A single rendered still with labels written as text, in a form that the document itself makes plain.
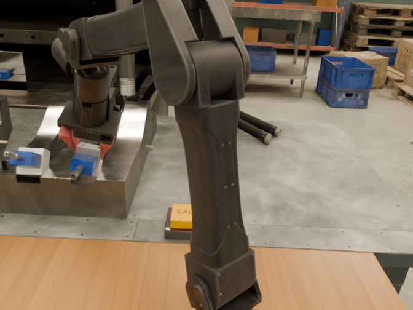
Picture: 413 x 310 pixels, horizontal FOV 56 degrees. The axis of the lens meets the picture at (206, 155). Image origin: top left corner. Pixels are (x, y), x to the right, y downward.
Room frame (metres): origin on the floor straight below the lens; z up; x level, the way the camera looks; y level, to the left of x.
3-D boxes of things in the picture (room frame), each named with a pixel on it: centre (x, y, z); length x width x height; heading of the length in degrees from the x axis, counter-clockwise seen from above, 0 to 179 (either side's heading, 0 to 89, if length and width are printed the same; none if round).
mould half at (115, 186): (0.92, 0.29, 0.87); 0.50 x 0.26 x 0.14; 1
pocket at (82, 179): (0.69, 0.24, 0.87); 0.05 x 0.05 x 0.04; 1
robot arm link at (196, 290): (0.38, -0.03, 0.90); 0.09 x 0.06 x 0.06; 132
